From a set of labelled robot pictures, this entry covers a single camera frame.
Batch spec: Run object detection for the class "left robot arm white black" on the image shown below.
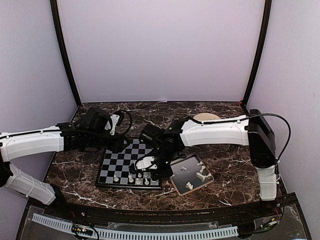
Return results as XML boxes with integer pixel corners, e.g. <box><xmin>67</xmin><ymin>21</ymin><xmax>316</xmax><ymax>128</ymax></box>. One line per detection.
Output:
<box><xmin>0</xmin><ymin>107</ymin><xmax>128</xmax><ymax>218</ymax></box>

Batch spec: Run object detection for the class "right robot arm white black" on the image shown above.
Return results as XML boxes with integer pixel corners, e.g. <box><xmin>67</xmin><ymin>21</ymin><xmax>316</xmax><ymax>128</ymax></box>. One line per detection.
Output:
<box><xmin>133</xmin><ymin>109</ymin><xmax>277</xmax><ymax>217</ymax></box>

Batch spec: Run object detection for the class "left black frame post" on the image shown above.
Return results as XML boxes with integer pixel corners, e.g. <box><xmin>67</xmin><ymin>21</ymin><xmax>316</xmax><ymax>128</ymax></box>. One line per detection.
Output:
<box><xmin>49</xmin><ymin>0</ymin><xmax>82</xmax><ymax>108</ymax></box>

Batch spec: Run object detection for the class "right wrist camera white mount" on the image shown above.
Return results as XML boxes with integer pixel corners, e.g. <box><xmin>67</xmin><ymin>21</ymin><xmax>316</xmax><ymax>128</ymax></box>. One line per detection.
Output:
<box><xmin>129</xmin><ymin>156</ymin><xmax>158</xmax><ymax>174</ymax></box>

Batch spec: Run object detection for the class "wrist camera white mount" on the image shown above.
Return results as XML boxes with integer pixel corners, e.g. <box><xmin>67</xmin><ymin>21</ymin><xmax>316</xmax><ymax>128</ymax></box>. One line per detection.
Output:
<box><xmin>129</xmin><ymin>156</ymin><xmax>158</xmax><ymax>174</ymax></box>
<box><xmin>104</xmin><ymin>114</ymin><xmax>121</xmax><ymax>136</ymax></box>

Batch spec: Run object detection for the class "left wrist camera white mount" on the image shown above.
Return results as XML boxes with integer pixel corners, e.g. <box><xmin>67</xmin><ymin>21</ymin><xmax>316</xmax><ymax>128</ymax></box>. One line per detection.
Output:
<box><xmin>104</xmin><ymin>114</ymin><xmax>121</xmax><ymax>136</ymax></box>

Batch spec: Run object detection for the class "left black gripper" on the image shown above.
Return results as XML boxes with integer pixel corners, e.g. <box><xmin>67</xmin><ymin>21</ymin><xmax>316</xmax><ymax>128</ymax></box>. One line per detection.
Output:
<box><xmin>86</xmin><ymin>131</ymin><xmax>130</xmax><ymax>153</ymax></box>

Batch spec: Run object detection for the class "black front rail base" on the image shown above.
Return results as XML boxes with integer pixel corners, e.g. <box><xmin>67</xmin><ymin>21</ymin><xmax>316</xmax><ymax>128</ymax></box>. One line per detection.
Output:
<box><xmin>14</xmin><ymin>192</ymin><xmax>313</xmax><ymax>240</ymax></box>

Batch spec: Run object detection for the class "right black frame post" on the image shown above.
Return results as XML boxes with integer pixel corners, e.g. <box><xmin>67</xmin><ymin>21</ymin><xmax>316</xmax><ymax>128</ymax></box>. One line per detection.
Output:
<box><xmin>240</xmin><ymin>0</ymin><xmax>272</xmax><ymax>113</ymax></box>

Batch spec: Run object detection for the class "black grey chessboard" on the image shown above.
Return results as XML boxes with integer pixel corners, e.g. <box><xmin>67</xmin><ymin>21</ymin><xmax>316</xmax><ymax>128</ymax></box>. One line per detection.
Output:
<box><xmin>95</xmin><ymin>138</ymin><xmax>162</xmax><ymax>190</ymax></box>

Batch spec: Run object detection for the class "black frame post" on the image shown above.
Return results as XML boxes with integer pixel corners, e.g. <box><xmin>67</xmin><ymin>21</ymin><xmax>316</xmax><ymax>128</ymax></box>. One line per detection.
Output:
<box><xmin>240</xmin><ymin>0</ymin><xmax>272</xmax><ymax>113</ymax></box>
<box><xmin>49</xmin><ymin>0</ymin><xmax>82</xmax><ymax>108</ymax></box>

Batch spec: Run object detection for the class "grey slotted cable duct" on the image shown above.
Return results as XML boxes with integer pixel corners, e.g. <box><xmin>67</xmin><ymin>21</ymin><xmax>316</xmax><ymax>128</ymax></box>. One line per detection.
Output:
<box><xmin>31</xmin><ymin>213</ymin><xmax>239</xmax><ymax>240</ymax></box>

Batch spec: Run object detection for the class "white queen chess piece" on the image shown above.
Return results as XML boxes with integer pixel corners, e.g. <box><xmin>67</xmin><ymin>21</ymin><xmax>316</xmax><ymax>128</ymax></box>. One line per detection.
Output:
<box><xmin>128</xmin><ymin>175</ymin><xmax>134</xmax><ymax>183</ymax></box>

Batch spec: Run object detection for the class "white knight chess piece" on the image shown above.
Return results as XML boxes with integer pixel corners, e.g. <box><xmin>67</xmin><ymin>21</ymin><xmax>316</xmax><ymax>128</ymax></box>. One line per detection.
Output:
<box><xmin>144</xmin><ymin>177</ymin><xmax>150</xmax><ymax>185</ymax></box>

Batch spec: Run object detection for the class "white bishop chess piece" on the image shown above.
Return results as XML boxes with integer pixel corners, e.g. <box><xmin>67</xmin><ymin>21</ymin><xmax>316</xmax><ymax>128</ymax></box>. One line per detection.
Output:
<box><xmin>135</xmin><ymin>178</ymin><xmax>141</xmax><ymax>185</ymax></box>

